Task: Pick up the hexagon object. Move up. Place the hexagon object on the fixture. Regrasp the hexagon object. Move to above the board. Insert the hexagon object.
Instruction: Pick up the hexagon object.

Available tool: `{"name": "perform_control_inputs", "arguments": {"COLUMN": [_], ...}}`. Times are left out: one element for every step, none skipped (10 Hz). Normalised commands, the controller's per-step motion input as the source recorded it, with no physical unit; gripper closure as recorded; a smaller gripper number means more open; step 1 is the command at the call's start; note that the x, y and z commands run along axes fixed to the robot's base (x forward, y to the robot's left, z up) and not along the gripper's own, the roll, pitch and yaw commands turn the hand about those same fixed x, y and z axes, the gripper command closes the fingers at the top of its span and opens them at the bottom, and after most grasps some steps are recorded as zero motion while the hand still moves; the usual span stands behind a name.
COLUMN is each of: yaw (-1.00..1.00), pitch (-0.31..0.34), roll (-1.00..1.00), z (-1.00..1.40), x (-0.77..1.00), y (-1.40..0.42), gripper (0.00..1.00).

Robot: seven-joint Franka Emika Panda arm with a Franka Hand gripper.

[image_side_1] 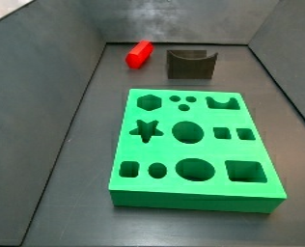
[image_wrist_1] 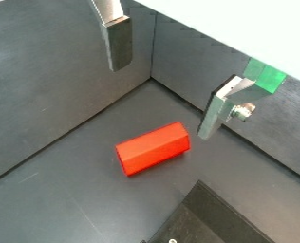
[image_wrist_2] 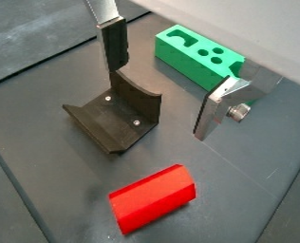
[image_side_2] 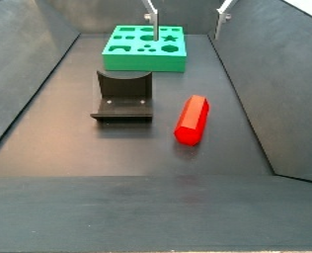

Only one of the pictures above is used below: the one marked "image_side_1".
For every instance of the red hexagon prism block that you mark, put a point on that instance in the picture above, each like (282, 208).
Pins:
(140, 54)

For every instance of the green shape sorter board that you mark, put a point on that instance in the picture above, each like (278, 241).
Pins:
(190, 154)

